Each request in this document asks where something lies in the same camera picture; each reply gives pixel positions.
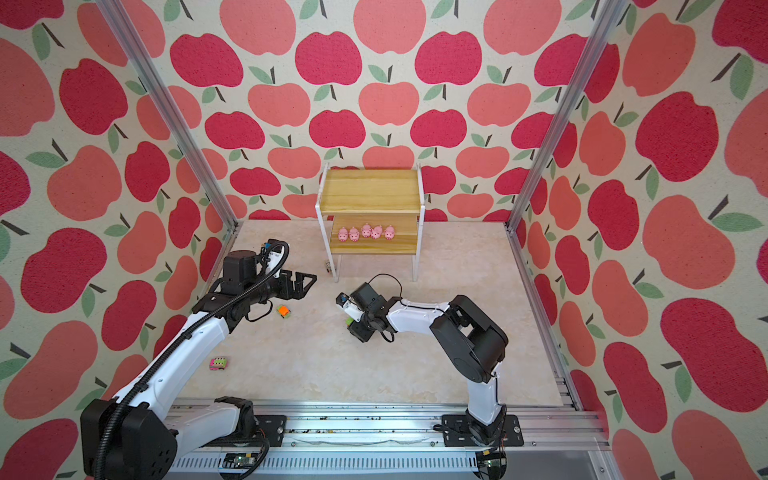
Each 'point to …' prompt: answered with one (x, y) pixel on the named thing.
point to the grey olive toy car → (328, 267)
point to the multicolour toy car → (349, 321)
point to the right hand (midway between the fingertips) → (362, 321)
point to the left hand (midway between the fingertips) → (308, 276)
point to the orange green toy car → (283, 311)
